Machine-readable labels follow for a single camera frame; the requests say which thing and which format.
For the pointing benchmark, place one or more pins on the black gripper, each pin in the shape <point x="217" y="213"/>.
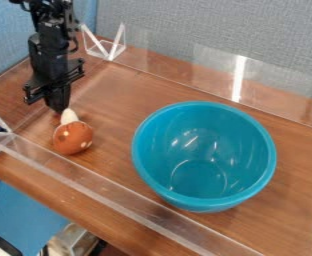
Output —
<point x="53" y="90"/>

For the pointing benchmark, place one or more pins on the brown and white toy mushroom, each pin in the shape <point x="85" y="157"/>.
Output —
<point x="73" y="135"/>

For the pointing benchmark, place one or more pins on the blue plastic bowl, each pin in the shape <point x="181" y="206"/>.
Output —
<point x="204" y="155"/>

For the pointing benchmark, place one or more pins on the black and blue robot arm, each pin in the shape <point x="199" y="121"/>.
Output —
<point x="50" y="44"/>

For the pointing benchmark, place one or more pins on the clear acrylic table barrier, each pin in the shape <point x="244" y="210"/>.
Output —
<point x="94" y="188"/>

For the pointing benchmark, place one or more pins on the clear acrylic corner bracket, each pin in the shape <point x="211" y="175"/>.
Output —
<point x="101" y="48"/>

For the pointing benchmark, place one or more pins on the grey metal frame piece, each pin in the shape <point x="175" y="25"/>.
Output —
<point x="73" y="241"/>

